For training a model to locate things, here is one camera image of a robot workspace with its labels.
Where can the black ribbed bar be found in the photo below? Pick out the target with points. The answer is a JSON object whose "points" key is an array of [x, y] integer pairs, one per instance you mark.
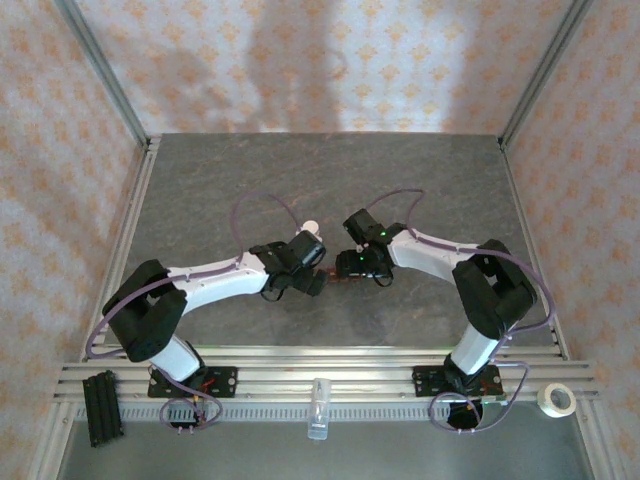
{"points": [[102, 410]]}

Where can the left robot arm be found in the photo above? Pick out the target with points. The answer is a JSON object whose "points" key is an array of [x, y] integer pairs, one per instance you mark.
{"points": [[220, 282]]}

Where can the aluminium side rail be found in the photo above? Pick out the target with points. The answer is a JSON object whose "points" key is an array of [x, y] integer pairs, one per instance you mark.
{"points": [[125, 250], [520, 200]]}

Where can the white tape roll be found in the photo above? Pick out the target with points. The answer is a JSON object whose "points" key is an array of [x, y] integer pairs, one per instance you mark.
{"points": [[547, 405]]}

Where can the red translucent weekly pill organizer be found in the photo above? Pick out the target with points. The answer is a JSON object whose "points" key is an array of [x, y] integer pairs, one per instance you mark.
{"points": [[334, 276]]}

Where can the aluminium mounting rail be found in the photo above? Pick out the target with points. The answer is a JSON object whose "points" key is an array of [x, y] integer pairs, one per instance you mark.
{"points": [[320, 365]]}

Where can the grey metal sheet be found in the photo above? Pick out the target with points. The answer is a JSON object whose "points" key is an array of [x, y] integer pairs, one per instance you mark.
{"points": [[250, 455]]}

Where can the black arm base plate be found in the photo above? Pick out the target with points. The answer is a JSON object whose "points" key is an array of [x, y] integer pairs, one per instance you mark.
{"points": [[427, 382], [222, 382]]}

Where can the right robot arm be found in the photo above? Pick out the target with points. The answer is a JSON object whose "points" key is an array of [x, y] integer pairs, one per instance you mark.
{"points": [[425, 257]]}

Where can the clear plastic clip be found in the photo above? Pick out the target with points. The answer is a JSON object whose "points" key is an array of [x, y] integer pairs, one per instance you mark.
{"points": [[318, 410]]}

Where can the aluminium frame post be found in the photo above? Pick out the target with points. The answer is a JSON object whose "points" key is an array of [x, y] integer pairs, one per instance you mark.
{"points": [[109, 75], [540, 75]]}

